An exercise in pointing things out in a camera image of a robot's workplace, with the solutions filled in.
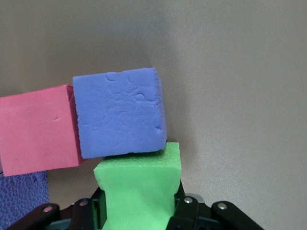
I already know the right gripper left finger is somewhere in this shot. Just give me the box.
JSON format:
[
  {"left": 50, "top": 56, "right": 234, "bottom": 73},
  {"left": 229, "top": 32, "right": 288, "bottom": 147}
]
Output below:
[{"left": 13, "top": 186, "right": 107, "bottom": 230}]

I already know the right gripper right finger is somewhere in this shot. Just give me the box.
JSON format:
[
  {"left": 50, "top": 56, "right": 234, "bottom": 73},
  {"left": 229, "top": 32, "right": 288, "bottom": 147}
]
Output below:
[{"left": 165, "top": 182, "right": 264, "bottom": 230}]

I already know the green foam cube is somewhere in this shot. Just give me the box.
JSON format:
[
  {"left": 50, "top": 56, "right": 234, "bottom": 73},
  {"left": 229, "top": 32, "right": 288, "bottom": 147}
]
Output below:
[{"left": 93, "top": 142, "right": 182, "bottom": 230}]

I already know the purple foam cube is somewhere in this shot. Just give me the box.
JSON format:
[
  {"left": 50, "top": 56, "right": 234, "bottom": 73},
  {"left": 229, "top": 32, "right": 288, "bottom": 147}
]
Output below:
[
  {"left": 72, "top": 67, "right": 168, "bottom": 159},
  {"left": 0, "top": 170, "right": 50, "bottom": 228}
]

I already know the red foam cube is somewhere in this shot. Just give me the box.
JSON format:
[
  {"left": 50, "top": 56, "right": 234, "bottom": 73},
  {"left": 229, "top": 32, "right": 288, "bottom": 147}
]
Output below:
[{"left": 0, "top": 84, "right": 88, "bottom": 177}]

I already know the brown table cover sheet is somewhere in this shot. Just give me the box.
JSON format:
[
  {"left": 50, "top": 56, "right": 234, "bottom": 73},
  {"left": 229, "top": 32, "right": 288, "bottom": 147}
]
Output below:
[{"left": 0, "top": 0, "right": 307, "bottom": 230}]

